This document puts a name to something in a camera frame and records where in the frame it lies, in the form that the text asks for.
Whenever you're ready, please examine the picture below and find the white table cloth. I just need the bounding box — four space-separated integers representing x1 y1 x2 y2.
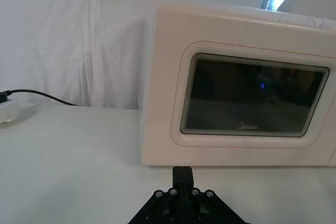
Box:
0 0 336 224

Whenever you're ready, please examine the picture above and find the white power strip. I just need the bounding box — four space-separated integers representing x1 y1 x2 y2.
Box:
0 99 19 124

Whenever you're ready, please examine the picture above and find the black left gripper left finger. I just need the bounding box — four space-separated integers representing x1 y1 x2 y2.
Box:
128 166 184 224

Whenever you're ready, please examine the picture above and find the cream microwave oven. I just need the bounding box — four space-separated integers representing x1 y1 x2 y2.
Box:
138 4 336 169

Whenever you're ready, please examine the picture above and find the black power cable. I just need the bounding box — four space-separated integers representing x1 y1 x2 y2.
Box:
0 89 80 106

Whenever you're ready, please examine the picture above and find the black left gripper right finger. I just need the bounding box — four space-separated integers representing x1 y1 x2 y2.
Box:
183 166 247 224

